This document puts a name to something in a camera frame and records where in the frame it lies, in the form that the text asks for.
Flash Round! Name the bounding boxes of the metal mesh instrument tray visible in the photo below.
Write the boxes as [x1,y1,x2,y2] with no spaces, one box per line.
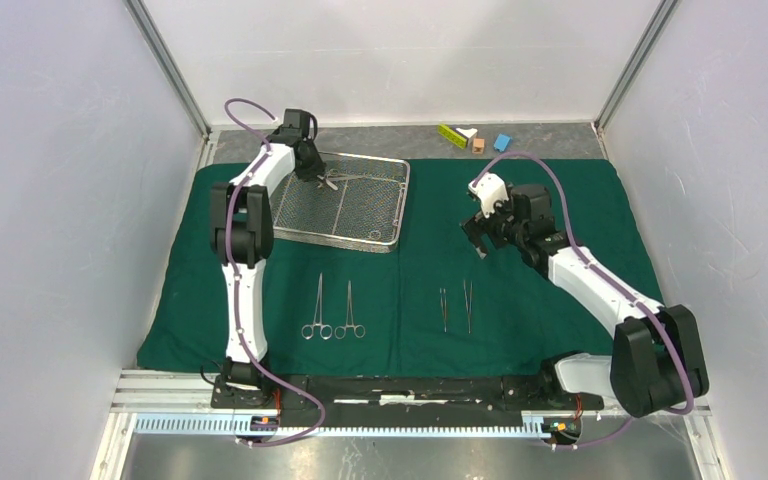
[270,152,410,254]

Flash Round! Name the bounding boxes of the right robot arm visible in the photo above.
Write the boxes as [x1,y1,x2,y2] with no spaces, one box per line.
[461,174,710,418]

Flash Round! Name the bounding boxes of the yellow-green lego brick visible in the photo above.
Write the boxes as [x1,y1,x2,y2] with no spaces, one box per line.
[437,124,469,149]

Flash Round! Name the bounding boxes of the brown wooden cube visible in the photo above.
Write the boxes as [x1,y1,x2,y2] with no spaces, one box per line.
[470,138,485,155]

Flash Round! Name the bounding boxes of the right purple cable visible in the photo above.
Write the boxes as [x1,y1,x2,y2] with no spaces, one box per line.
[468,150,697,452]

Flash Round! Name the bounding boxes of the steel forceps with ring handles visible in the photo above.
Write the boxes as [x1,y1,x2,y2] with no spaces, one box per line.
[300,273,334,340]

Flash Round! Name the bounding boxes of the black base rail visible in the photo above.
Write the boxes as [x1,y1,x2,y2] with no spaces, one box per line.
[211,375,605,435]

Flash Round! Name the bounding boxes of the green surgical cloth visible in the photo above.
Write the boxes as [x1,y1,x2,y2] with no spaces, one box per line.
[136,159,664,377]

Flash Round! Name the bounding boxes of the blue small block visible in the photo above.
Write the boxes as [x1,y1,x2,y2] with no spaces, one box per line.
[493,134,512,153]

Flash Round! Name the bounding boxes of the steel scalpel handle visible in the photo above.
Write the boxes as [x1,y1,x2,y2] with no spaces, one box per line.
[327,173,367,182]

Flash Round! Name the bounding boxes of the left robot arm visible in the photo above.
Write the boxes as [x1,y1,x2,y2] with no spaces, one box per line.
[209,109,324,408]

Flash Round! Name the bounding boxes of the white small block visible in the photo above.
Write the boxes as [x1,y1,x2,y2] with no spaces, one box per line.
[456,128,478,147]

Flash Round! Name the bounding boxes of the pointed steel tweezers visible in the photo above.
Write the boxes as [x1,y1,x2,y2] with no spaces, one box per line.
[463,279,473,334]

